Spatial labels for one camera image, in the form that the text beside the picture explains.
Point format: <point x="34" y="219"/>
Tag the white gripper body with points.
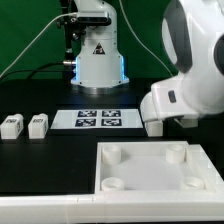
<point x="165" y="101"/>

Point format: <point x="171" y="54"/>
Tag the white marker base plate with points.
<point x="96" y="118"/>

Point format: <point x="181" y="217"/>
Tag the white square table top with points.
<point x="155" y="166"/>

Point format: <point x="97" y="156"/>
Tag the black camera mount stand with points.
<point x="73" y="30"/>

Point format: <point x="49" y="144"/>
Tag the grey depth camera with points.
<point x="93" y="18"/>

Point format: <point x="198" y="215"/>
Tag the white L-shaped obstacle fence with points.
<point x="113" y="205"/>

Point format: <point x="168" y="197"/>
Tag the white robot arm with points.
<point x="192" y="32"/>

